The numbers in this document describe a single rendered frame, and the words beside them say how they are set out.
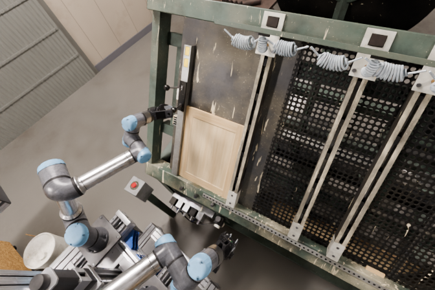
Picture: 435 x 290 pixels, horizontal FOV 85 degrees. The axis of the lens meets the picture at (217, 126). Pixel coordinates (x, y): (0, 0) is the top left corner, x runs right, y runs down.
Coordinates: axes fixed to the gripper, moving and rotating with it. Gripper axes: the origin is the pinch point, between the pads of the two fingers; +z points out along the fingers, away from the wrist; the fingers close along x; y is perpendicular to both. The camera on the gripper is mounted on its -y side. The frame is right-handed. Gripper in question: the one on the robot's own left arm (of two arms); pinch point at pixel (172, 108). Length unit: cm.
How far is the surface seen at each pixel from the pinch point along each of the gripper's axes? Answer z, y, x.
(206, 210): 11, -3, 82
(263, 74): 6, -59, -14
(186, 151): 11.3, 5.2, 34.1
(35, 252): -46, 155, 120
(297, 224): 6, -71, 74
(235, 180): 6, -34, 50
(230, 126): 11.1, -33.2, 15.4
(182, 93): 8.2, -3.2, -7.6
